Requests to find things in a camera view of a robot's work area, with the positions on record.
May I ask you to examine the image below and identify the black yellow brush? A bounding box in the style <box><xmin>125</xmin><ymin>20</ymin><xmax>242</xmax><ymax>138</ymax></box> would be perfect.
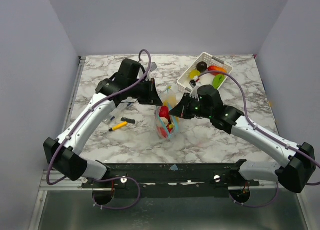
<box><xmin>108</xmin><ymin>121</ymin><xmax>128</xmax><ymax>132</ymax></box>

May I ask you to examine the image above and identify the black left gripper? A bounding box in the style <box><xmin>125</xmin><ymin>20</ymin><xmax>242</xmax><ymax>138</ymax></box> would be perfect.
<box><xmin>129</xmin><ymin>78</ymin><xmax>164</xmax><ymax>106</ymax></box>

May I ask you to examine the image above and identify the toy garlic bulb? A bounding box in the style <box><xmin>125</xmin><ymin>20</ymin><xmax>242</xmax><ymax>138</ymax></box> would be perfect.
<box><xmin>160</xmin><ymin>117</ymin><xmax>169</xmax><ymax>126</ymax></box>

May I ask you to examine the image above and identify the red toy apple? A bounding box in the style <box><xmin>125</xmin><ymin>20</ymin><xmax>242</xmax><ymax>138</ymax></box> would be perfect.
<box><xmin>159</xmin><ymin>106</ymin><xmax>170</xmax><ymax>118</ymax></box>

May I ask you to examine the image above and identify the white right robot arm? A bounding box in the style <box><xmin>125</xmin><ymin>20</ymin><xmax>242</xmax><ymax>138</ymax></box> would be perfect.
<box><xmin>169</xmin><ymin>85</ymin><xmax>316</xmax><ymax>193</ymax></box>

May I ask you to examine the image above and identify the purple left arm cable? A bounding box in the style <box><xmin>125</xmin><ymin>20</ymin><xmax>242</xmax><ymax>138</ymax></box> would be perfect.
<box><xmin>46</xmin><ymin>49</ymin><xmax>152</xmax><ymax>210</ymax></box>

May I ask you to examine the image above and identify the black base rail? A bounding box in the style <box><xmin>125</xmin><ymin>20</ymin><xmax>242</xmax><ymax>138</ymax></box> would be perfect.
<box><xmin>82</xmin><ymin>160</ymin><xmax>259</xmax><ymax>198</ymax></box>

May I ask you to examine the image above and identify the yellow toy starfruit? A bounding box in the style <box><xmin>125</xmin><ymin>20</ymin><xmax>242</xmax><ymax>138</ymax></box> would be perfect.
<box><xmin>188</xmin><ymin>69</ymin><xmax>201</xmax><ymax>79</ymax></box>

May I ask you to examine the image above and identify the red toy tomato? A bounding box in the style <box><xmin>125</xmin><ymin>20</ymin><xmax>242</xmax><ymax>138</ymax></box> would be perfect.
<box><xmin>157</xmin><ymin>127</ymin><xmax>172</xmax><ymax>139</ymax></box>

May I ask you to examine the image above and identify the white perforated plastic basket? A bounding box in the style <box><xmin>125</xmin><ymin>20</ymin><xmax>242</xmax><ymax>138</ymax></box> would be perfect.
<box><xmin>177</xmin><ymin>52</ymin><xmax>233</xmax><ymax>92</ymax></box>

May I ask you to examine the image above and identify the clear zip top bag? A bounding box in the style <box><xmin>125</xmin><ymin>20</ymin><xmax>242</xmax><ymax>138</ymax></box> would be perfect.
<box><xmin>154</xmin><ymin>86</ymin><xmax>180</xmax><ymax>139</ymax></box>

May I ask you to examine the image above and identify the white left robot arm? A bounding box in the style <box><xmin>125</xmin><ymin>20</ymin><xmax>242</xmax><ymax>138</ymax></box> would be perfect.
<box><xmin>43</xmin><ymin>58</ymin><xmax>163</xmax><ymax>187</ymax></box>

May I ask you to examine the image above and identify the green toy pepper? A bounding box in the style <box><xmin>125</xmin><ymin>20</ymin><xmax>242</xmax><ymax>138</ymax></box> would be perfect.
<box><xmin>212</xmin><ymin>74</ymin><xmax>225</xmax><ymax>89</ymax></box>

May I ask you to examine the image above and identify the yellow toy lemon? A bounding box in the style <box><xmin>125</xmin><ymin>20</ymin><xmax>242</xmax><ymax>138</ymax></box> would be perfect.
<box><xmin>166</xmin><ymin>95</ymin><xmax>178</xmax><ymax>108</ymax></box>

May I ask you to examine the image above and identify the dark toy avocado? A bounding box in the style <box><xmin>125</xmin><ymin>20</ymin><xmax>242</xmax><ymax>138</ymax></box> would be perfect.
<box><xmin>196</xmin><ymin>61</ymin><xmax>208</xmax><ymax>73</ymax></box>

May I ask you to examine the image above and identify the black screwdriver bit holder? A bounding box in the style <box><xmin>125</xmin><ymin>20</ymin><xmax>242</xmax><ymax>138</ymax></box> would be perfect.
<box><xmin>121</xmin><ymin>117</ymin><xmax>136</xmax><ymax>124</ymax></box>

